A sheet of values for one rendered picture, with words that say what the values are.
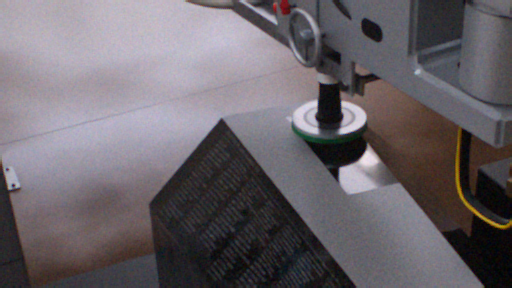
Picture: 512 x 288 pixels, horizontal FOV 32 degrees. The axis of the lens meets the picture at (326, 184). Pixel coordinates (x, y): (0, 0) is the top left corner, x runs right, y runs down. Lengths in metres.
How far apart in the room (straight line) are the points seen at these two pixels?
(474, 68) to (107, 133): 2.89
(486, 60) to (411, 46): 0.24
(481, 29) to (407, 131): 2.61
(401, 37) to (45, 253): 2.10
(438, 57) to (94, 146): 2.63
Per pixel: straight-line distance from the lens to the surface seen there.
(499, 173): 2.63
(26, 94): 4.94
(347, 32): 2.13
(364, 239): 2.09
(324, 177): 2.32
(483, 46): 1.76
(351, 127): 2.45
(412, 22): 1.93
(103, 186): 4.01
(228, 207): 2.40
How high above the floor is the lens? 2.10
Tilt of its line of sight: 33 degrees down
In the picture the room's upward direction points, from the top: straight up
